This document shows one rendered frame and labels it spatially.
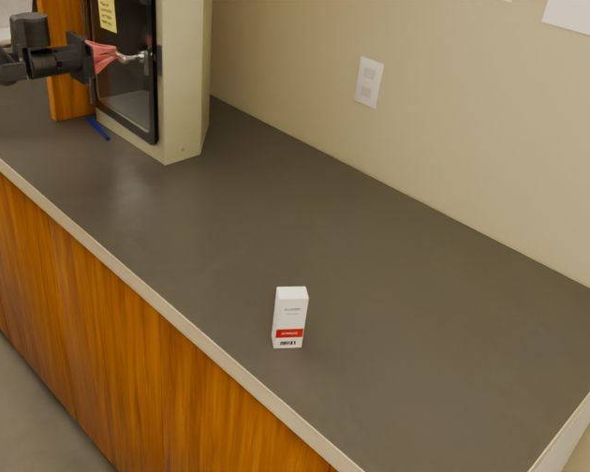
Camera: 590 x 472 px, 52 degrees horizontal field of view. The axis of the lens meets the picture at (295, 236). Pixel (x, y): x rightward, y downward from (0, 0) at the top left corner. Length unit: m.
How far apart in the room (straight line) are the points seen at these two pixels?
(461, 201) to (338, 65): 0.47
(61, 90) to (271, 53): 0.58
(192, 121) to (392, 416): 0.90
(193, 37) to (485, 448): 1.04
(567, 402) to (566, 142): 0.53
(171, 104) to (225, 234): 0.37
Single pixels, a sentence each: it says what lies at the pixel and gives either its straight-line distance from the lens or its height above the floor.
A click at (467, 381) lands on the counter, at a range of 1.05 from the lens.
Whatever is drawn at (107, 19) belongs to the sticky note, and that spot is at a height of 1.25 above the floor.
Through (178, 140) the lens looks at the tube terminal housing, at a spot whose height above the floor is 1.00.
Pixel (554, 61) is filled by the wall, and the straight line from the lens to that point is 1.32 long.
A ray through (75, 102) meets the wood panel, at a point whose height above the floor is 0.98.
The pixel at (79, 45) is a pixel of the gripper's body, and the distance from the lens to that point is 1.42.
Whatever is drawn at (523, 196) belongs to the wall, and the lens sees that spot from 1.41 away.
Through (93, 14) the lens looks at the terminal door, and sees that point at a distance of 1.63.
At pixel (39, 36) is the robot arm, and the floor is 1.26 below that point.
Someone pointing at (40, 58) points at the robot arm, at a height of 1.22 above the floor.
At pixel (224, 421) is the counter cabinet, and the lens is 1.19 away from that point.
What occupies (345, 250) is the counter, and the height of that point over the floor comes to 0.94.
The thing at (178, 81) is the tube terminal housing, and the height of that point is 1.15.
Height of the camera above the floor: 1.65
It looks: 33 degrees down
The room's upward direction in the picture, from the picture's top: 7 degrees clockwise
